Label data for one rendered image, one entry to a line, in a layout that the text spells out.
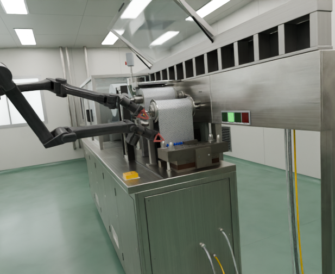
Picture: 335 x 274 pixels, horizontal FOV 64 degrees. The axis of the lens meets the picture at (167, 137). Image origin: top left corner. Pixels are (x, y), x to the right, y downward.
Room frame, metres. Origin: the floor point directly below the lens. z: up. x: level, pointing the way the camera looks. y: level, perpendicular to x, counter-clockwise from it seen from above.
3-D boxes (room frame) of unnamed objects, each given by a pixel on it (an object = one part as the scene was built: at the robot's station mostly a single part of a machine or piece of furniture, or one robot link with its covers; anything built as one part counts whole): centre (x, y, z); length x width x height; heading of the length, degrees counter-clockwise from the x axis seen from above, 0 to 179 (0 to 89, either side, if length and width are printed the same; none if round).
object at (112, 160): (2.58, 0.39, 0.88); 2.52 x 0.66 x 0.04; 22
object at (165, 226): (2.58, 0.38, 0.43); 2.52 x 0.64 x 0.86; 22
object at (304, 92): (2.46, -0.10, 1.29); 3.10 x 0.28 x 0.30; 22
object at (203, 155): (1.51, -0.20, 0.96); 0.10 x 0.03 x 0.11; 112
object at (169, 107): (1.86, 0.01, 1.16); 0.39 x 0.23 x 0.51; 22
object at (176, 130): (1.68, -0.06, 1.10); 0.23 x 0.01 x 0.18; 112
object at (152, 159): (1.71, 0.12, 1.05); 0.06 x 0.05 x 0.31; 112
